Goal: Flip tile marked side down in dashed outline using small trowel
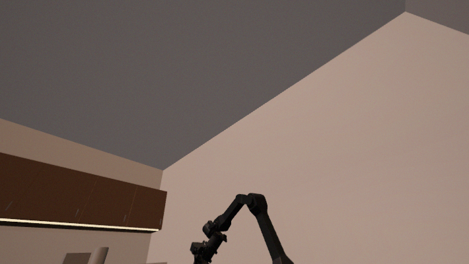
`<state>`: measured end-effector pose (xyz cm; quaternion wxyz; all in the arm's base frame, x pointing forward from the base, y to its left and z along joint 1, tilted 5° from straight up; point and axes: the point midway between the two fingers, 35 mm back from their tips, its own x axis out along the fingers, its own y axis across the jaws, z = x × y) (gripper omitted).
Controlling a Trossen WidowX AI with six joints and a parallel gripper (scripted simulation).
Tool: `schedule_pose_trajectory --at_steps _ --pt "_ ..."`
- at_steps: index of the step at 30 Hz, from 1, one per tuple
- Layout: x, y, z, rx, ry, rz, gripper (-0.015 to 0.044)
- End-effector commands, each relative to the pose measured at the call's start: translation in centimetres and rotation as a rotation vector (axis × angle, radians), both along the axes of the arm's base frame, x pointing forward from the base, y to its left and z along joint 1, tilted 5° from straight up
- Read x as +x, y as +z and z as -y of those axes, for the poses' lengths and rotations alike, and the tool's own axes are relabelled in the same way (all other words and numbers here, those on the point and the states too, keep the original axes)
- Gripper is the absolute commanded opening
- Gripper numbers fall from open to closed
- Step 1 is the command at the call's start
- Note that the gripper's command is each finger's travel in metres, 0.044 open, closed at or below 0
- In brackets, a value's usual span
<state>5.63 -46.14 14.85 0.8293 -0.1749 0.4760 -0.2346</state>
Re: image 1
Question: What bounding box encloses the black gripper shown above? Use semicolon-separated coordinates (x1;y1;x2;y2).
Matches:
193;241;217;264

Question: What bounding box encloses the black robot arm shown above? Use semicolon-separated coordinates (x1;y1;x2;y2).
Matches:
190;193;294;264

